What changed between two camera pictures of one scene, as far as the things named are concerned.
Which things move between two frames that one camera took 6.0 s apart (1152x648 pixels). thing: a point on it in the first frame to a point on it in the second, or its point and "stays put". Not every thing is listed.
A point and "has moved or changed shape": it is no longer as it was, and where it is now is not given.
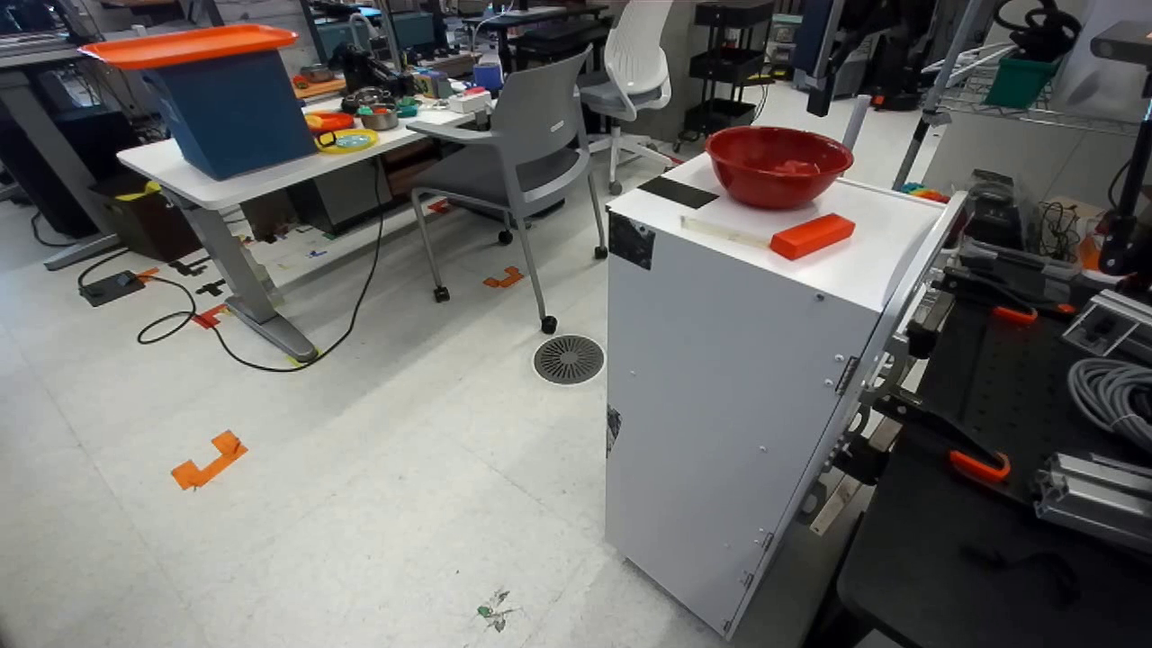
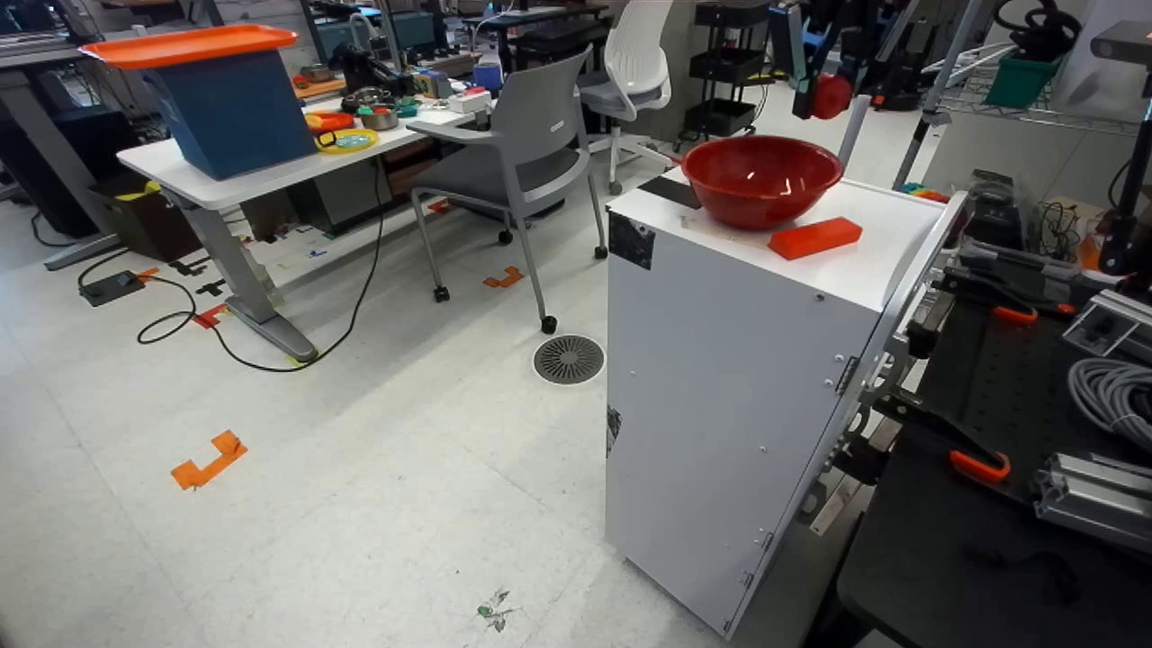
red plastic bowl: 781,166 has moved or changed shape
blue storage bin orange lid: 220,92 stays put
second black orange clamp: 1046,287 stays put
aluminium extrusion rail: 1097,491 stays put
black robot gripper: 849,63 to 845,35
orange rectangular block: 813,235 stays put
